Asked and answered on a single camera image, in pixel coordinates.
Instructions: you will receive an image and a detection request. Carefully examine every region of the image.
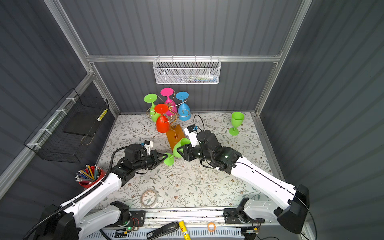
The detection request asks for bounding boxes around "green wine glass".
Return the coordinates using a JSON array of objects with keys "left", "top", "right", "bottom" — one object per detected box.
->
[
  {"left": 144, "top": 94, "right": 161, "bottom": 123},
  {"left": 229, "top": 112, "right": 245, "bottom": 136},
  {"left": 164, "top": 138, "right": 191, "bottom": 166}
]

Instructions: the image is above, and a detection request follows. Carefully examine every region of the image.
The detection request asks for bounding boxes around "red wine glass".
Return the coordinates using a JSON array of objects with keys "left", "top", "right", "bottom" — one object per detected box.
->
[{"left": 154, "top": 104, "right": 170, "bottom": 133}]

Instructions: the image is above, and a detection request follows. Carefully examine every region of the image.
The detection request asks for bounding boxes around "gold wire wine glass rack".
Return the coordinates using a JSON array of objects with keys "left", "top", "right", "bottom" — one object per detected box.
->
[{"left": 158, "top": 101, "right": 185, "bottom": 151}]

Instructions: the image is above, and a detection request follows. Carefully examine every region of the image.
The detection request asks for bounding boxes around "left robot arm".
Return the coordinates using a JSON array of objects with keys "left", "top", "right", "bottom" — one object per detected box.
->
[{"left": 24, "top": 144, "right": 171, "bottom": 240}]

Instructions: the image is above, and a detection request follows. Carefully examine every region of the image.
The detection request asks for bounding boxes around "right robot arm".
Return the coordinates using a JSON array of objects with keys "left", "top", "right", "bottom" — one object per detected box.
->
[{"left": 176, "top": 125, "right": 310, "bottom": 235}]

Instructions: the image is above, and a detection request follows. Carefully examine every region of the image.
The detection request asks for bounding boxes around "blue wine glass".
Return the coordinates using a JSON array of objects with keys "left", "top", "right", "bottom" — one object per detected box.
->
[{"left": 176, "top": 92, "right": 191, "bottom": 121}]

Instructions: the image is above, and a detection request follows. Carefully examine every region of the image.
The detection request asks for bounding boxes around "pink wine glass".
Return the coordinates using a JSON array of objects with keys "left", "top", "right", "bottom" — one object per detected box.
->
[{"left": 161, "top": 88, "right": 178, "bottom": 116}]

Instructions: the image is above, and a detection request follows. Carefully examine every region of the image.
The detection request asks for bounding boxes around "clear tape roll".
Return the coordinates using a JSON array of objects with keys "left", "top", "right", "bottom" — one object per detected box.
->
[{"left": 140, "top": 189, "right": 158, "bottom": 208}]

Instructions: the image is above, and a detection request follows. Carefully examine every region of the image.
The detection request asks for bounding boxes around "red pencil cup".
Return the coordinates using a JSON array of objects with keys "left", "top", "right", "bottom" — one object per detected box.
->
[{"left": 75, "top": 165, "right": 106, "bottom": 189}]

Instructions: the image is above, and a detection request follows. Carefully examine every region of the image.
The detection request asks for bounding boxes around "black stapler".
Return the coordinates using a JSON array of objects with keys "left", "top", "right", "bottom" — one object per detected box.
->
[{"left": 147, "top": 222, "right": 180, "bottom": 240}]

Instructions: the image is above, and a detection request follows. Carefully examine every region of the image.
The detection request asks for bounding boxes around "black wire wall basket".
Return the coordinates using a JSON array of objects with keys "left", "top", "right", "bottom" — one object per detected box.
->
[{"left": 24, "top": 91, "right": 109, "bottom": 164}]

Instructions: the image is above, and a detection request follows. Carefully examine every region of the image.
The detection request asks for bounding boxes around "white mesh wall basket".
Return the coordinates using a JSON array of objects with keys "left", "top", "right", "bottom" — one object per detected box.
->
[{"left": 153, "top": 59, "right": 222, "bottom": 85}]

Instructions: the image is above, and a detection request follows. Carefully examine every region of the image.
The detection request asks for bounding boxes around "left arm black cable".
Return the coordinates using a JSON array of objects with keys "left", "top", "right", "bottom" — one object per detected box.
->
[{"left": 22, "top": 146, "right": 130, "bottom": 240}]

